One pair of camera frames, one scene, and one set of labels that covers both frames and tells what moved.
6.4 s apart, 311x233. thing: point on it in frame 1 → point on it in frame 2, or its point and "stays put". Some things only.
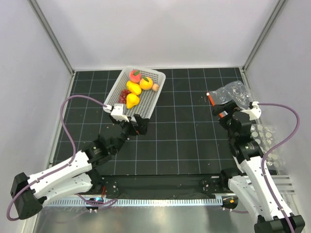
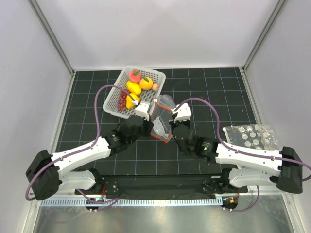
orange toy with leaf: x=146 y=83 stays put
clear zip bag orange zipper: x=235 y=91 → x=161 y=127
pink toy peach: x=135 y=75 stays put
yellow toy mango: x=134 y=88 stays put
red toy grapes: x=124 y=93 stays put
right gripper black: x=229 y=107 → x=173 y=124
